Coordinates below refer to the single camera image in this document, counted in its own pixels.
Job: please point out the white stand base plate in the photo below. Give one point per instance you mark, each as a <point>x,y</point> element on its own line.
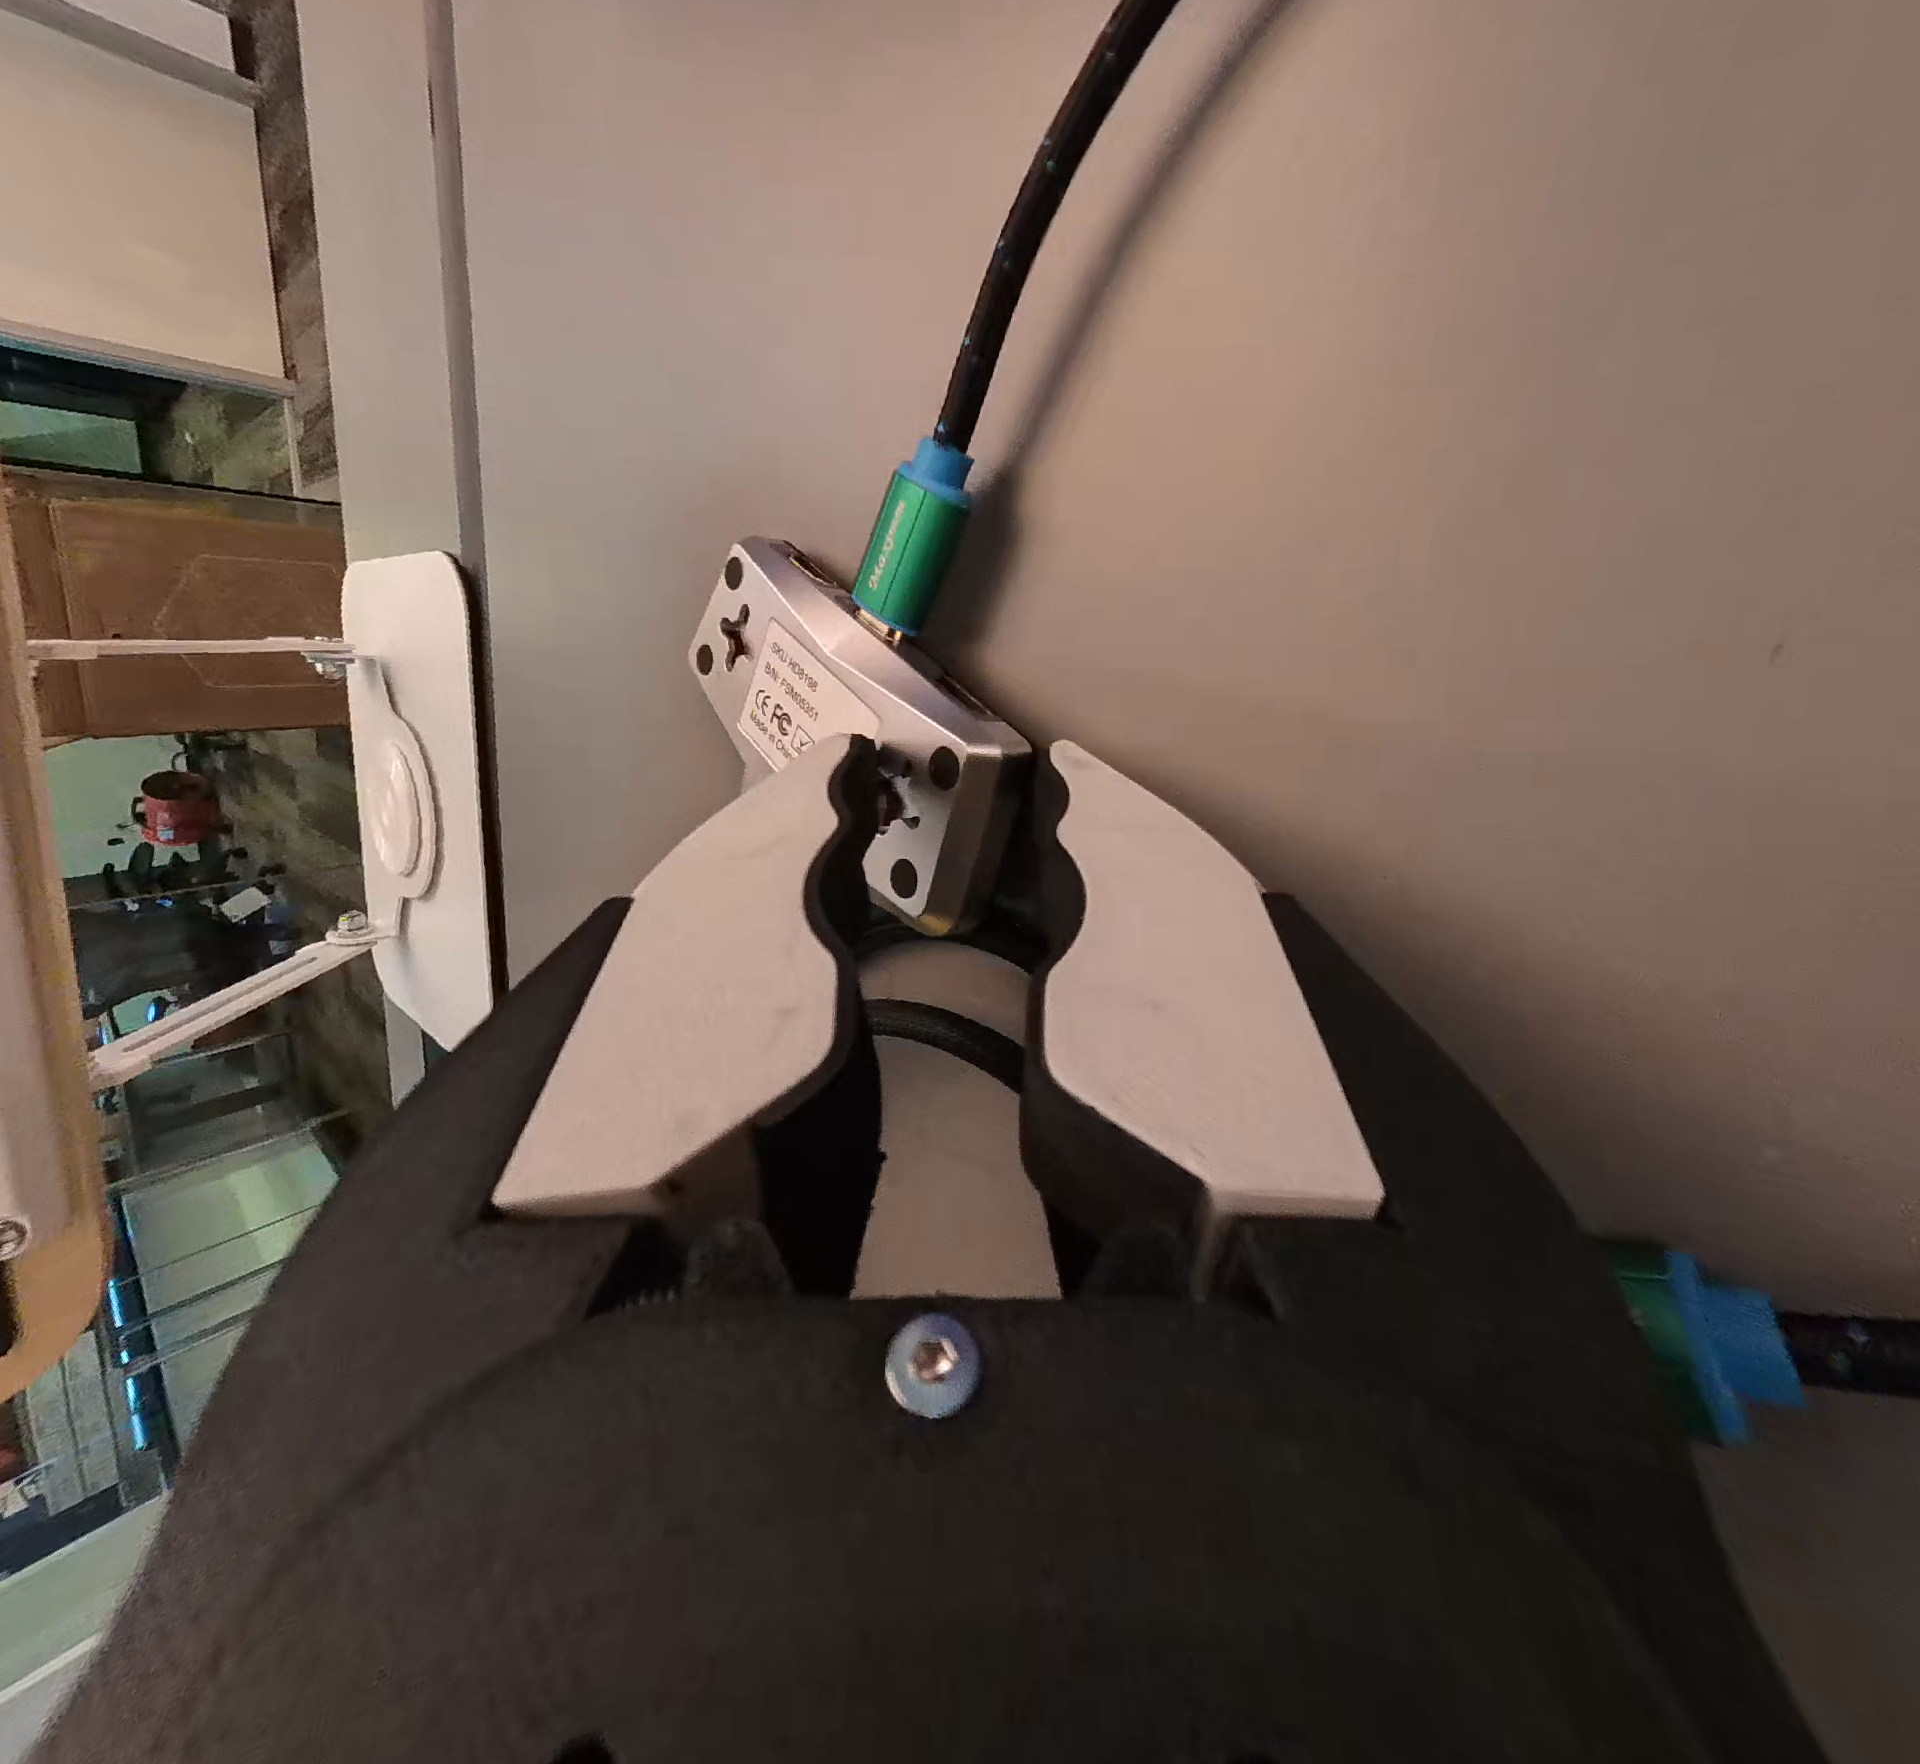
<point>435,685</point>

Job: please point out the silver hdmi switch hub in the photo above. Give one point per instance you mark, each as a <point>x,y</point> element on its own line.
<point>811,699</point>

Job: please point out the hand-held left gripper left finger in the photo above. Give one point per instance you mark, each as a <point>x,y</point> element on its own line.
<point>704,1014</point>

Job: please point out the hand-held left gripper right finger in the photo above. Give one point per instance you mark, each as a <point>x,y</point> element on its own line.
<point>1185,1028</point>

